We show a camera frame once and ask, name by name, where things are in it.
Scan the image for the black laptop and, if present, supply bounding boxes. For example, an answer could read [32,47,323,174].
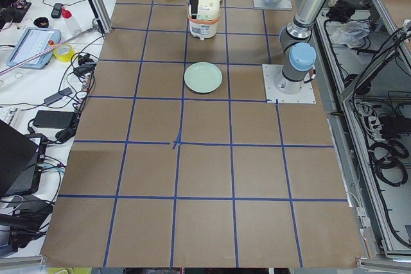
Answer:
[1,121,46,197]

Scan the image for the yellow tape roll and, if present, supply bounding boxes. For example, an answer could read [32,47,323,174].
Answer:
[53,44,75,63]

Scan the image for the black round cap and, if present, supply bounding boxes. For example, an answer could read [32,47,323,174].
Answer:
[33,17,49,28]

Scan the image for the red cap squeeze bottle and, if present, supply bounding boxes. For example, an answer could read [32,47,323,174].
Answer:
[62,6,81,36]

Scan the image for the metal rod stand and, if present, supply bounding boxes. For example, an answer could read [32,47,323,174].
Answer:
[1,25,98,75]

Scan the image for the light green plate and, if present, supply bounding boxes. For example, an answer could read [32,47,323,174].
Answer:
[184,62,223,94]

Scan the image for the white rice cooker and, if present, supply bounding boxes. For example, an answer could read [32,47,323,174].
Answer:
[188,0,220,40]

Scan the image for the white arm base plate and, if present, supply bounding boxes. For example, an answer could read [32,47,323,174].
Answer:
[262,64,316,104]

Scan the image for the blue teach pendant tablet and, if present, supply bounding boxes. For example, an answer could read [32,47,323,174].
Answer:
[6,27,61,66]

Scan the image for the black phone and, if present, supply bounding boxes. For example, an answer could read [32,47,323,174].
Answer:
[51,3,63,19]

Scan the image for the black power adapter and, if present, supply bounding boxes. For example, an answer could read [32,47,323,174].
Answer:
[33,110,75,129]

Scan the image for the coiled black cables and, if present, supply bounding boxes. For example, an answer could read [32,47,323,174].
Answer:
[367,139,411,188]

